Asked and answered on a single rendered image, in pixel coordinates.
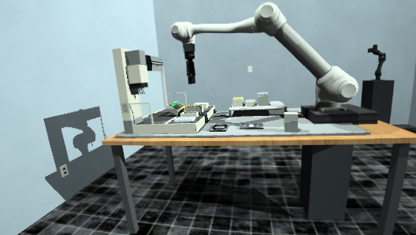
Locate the white ready key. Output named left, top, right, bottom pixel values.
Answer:
left=284, top=112, right=298, bottom=132

